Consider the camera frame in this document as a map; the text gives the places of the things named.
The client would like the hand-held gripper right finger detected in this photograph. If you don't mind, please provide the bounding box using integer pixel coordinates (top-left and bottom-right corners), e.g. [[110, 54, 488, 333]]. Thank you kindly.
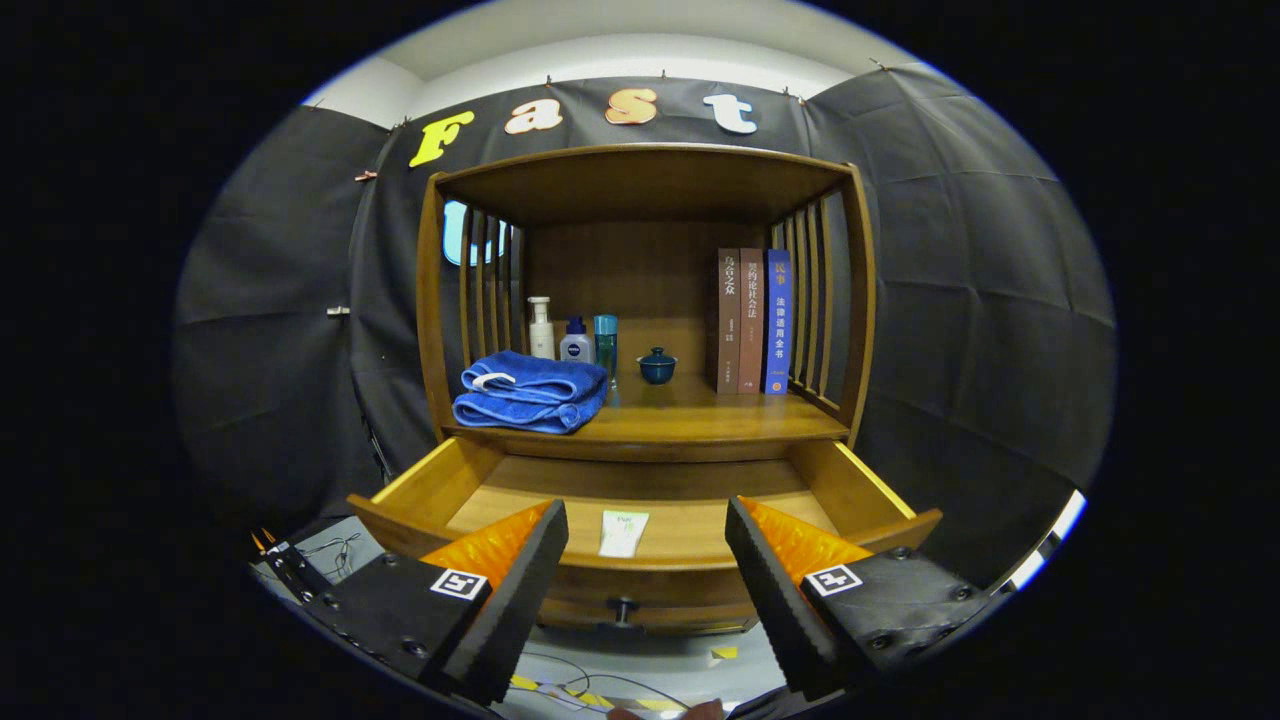
[[724, 495, 991, 701]]

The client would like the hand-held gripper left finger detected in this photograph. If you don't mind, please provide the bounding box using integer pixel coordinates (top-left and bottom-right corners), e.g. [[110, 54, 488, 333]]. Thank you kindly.
[[290, 498, 571, 706]]

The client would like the wooden drawer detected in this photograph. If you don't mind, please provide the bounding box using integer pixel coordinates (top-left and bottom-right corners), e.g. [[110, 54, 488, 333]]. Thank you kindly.
[[347, 437, 944, 633]]

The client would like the white green tube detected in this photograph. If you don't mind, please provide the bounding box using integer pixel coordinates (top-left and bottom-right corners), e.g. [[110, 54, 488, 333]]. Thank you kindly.
[[598, 510, 651, 559]]

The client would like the wooden countertop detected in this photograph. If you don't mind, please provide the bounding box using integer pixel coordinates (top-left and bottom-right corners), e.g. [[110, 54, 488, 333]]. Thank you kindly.
[[445, 370, 851, 446]]

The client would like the wooden cabinet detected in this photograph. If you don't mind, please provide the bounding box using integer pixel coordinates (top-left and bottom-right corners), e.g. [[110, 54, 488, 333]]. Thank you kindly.
[[415, 142, 879, 637]]

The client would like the blue folded towel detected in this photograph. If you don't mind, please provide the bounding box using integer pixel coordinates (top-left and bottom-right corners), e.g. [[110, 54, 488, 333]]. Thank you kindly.
[[452, 350, 609, 435]]

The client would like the small black box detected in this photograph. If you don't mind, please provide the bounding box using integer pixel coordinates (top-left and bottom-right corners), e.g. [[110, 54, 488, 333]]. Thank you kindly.
[[255, 538, 306, 583]]

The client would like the clear teal capped bottle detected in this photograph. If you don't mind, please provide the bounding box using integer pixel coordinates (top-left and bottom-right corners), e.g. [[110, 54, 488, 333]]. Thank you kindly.
[[594, 315, 620, 386]]

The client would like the blue book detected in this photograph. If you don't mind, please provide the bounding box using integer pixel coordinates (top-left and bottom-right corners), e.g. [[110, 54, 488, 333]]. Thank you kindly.
[[763, 249, 794, 396]]

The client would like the reddish brown book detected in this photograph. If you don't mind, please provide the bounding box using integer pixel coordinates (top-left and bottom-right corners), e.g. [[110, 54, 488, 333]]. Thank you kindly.
[[738, 248, 766, 394]]

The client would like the dark brown book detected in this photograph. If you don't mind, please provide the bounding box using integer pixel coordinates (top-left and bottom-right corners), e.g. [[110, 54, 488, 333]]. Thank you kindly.
[[717, 248, 742, 395]]

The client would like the black floor cable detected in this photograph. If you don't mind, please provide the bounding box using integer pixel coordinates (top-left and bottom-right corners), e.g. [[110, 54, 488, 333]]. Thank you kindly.
[[520, 650, 693, 716]]

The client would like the thin white wire bundle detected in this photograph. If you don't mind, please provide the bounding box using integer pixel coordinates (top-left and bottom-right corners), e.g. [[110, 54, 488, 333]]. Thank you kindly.
[[298, 533, 363, 583]]

